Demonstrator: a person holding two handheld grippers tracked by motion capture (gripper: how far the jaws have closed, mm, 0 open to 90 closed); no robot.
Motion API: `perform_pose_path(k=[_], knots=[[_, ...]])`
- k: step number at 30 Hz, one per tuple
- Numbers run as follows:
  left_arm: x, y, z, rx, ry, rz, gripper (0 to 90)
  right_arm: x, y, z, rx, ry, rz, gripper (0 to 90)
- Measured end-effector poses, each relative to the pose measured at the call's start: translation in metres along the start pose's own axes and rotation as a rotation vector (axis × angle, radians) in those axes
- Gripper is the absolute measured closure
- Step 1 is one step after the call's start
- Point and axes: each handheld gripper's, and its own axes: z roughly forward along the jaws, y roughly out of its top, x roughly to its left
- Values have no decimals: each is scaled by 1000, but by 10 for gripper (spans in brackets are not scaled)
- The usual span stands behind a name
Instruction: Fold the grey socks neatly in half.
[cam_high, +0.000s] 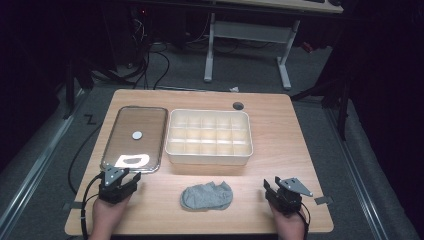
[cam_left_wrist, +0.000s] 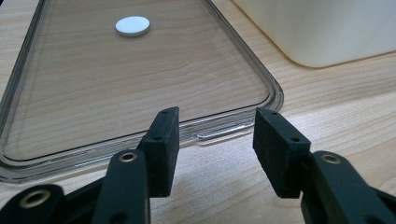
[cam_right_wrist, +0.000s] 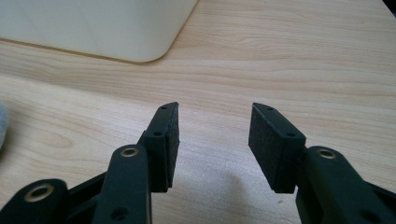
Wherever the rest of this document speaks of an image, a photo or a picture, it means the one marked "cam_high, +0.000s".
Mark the clear plastic lid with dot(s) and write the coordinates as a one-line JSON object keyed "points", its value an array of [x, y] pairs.
{"points": [[133, 146]]}

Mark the white metal frame desk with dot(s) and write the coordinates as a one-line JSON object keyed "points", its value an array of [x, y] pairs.
{"points": [[250, 31]]}

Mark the person's left hand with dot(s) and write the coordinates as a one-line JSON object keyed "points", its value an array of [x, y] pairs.
{"points": [[106, 216]]}

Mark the black metal stand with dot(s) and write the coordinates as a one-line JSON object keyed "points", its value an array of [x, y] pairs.
{"points": [[340, 90], [71, 90]]}

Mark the grey tape strip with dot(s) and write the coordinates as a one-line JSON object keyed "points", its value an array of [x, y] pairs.
{"points": [[323, 200], [75, 205]]}

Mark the small red object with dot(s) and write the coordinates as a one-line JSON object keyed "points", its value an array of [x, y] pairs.
{"points": [[307, 47]]}

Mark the black table grommet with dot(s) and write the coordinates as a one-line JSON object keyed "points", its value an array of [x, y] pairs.
{"points": [[238, 106]]}

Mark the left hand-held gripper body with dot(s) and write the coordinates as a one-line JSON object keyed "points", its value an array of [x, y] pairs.
{"points": [[113, 193]]}

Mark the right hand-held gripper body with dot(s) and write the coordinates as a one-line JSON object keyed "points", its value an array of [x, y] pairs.
{"points": [[286, 200]]}

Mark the grey sock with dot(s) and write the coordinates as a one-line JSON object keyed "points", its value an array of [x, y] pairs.
{"points": [[206, 197]]}

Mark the white crumpled paper scrap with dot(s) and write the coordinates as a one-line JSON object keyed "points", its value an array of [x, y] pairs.
{"points": [[234, 89]]}

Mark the person's right hand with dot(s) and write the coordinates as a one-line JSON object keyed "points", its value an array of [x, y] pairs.
{"points": [[290, 223]]}

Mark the metal floor rail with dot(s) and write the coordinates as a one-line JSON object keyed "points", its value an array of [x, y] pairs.
{"points": [[36, 163], [356, 173]]}

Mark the white divided storage box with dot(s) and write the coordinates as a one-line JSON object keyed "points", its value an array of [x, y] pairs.
{"points": [[208, 137]]}

